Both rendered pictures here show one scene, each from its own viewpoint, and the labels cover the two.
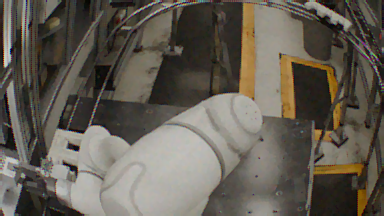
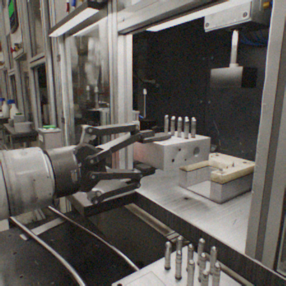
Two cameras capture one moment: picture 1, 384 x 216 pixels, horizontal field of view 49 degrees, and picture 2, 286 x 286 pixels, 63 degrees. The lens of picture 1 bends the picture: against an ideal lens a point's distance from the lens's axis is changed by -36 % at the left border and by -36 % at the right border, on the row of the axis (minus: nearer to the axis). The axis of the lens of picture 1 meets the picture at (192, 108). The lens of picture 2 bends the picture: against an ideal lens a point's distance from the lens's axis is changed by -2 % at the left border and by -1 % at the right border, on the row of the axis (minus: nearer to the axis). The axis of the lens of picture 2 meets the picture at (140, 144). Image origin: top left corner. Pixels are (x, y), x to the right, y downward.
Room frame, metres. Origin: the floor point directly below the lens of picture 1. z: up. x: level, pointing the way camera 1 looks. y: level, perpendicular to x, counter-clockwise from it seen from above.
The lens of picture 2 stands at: (1.35, 0.27, 1.15)
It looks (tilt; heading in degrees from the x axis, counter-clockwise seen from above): 13 degrees down; 139
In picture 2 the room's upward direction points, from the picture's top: straight up
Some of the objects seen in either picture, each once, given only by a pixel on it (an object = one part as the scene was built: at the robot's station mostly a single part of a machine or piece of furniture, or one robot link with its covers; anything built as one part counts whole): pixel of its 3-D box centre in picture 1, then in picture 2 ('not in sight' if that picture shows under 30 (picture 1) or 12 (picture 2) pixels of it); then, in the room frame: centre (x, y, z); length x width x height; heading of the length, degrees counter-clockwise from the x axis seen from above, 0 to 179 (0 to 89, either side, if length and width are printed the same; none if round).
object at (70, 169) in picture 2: (47, 186); (76, 168); (1.01, 0.43, 1.03); 0.09 x 0.07 x 0.08; 84
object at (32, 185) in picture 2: (65, 193); (27, 179); (1.01, 0.36, 1.03); 0.09 x 0.06 x 0.09; 174
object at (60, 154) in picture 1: (63, 170); not in sight; (1.31, 0.45, 0.84); 0.36 x 0.14 x 0.10; 174
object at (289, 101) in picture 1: (313, 95); not in sight; (3.11, -0.84, 0.01); 1.00 x 0.55 x 0.01; 174
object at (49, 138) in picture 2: not in sight; (53, 144); (0.55, 0.57, 0.97); 0.08 x 0.08 x 0.12; 84
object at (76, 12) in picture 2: not in sight; (69, 19); (0.62, 0.63, 1.37); 0.36 x 0.04 x 0.04; 174
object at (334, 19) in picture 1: (329, 18); not in sight; (2.78, -0.85, 0.84); 0.37 x 0.14 x 0.10; 52
